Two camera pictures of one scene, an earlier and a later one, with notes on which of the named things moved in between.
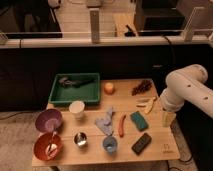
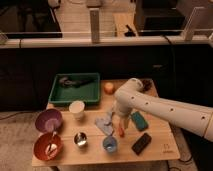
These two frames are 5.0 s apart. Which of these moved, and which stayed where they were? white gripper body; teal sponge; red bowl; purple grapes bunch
Moved: white gripper body
Stayed: red bowl; teal sponge; purple grapes bunch
